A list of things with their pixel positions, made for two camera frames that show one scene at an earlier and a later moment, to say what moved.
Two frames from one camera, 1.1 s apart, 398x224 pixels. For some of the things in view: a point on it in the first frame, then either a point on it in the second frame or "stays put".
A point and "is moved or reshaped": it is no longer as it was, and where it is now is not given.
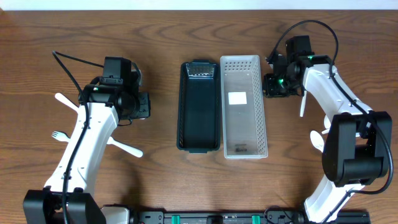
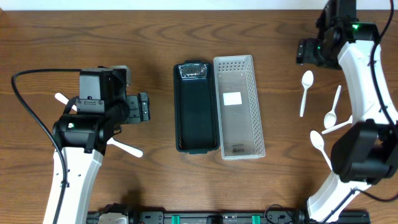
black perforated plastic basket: x=198 y=107 stays put
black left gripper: x=143 y=106 stays put
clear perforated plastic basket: x=245 y=126 is moved or reshaped
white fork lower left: x=136 y=152 stays put
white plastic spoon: x=316 y=140 stays put
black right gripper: x=271 y=86 -> x=301 y=51
